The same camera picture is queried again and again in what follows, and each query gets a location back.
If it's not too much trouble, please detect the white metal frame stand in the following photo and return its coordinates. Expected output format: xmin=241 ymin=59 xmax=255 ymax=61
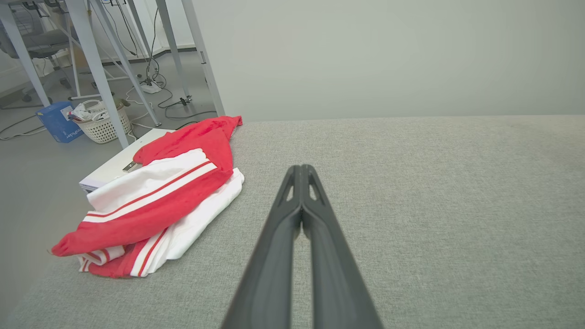
xmin=0 ymin=0 xmax=225 ymax=149

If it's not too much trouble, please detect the white flat box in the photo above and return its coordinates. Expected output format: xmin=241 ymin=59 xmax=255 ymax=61
xmin=79 ymin=128 xmax=176 ymax=193

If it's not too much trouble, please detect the grey office chair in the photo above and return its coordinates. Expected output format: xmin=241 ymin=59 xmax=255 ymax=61
xmin=0 ymin=0 xmax=77 ymax=105

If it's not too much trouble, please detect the grey floor cable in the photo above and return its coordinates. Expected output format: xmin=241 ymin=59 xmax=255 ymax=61
xmin=0 ymin=114 xmax=47 ymax=140

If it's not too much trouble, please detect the red and white sports shirt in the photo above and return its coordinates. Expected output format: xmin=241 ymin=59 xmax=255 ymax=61
xmin=50 ymin=116 xmax=245 ymax=278

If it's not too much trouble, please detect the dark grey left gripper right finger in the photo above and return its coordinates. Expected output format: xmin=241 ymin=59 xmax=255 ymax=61
xmin=302 ymin=164 xmax=383 ymax=329

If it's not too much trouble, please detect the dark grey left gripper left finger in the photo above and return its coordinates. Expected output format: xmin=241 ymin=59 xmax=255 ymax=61
xmin=222 ymin=165 xmax=303 ymax=329

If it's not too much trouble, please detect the blue cardboard box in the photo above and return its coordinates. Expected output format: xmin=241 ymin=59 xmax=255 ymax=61
xmin=36 ymin=101 xmax=84 ymax=143

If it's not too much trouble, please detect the black floor cable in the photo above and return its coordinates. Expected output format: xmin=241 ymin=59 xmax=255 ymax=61
xmin=145 ymin=7 xmax=218 ymax=123

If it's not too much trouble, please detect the white laundry in basket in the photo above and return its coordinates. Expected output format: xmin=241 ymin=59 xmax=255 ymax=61
xmin=69 ymin=100 xmax=108 ymax=123

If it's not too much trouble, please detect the white perforated laundry basket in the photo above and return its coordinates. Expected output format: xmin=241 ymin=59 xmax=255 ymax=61
xmin=71 ymin=98 xmax=133 ymax=144

